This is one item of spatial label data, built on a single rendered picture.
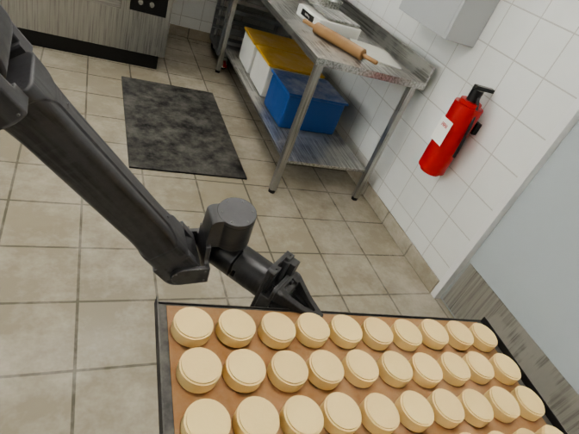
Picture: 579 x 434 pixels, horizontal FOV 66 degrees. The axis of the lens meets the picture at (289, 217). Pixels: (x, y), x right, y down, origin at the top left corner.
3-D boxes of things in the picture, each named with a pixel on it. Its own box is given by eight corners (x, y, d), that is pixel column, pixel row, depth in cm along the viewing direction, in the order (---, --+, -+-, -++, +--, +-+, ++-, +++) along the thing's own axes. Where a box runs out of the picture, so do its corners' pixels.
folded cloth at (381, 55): (347, 39, 278) (348, 37, 278) (384, 51, 286) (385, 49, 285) (361, 58, 252) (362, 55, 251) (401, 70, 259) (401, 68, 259)
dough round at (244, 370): (247, 352, 57) (252, 343, 56) (268, 385, 54) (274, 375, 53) (214, 364, 54) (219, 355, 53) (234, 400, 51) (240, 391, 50)
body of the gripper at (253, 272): (275, 299, 74) (240, 273, 75) (298, 256, 68) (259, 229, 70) (255, 320, 69) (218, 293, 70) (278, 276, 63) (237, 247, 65)
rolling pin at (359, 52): (298, 25, 263) (301, 14, 259) (305, 26, 267) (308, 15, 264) (371, 68, 240) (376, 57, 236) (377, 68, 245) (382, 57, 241)
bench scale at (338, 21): (295, 13, 286) (299, -1, 281) (335, 23, 302) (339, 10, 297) (315, 31, 266) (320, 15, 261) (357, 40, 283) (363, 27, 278)
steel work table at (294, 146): (210, 68, 406) (239, -50, 351) (282, 83, 437) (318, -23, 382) (265, 195, 272) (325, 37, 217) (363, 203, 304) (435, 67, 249)
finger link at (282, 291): (317, 325, 72) (270, 292, 74) (336, 296, 68) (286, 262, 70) (299, 351, 67) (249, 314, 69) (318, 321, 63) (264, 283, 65)
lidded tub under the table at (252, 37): (236, 56, 384) (244, 26, 370) (284, 67, 404) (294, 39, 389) (245, 74, 357) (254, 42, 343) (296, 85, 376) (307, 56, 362)
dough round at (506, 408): (501, 428, 64) (510, 421, 63) (476, 397, 67) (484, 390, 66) (518, 418, 67) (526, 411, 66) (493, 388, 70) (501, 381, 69)
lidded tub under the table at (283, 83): (260, 102, 323) (271, 68, 309) (315, 111, 344) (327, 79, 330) (277, 128, 297) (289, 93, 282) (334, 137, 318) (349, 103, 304)
